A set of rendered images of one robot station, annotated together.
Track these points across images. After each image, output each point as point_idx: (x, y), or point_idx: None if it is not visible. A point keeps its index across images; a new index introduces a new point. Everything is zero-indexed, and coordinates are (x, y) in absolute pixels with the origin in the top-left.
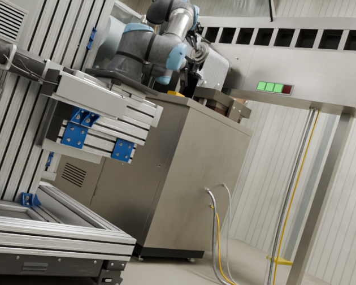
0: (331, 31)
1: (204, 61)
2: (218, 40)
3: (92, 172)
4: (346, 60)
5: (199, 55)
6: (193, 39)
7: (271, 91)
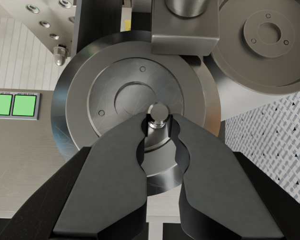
0: None
1: (73, 55)
2: None
3: None
4: None
5: (105, 69)
6: (105, 186)
7: None
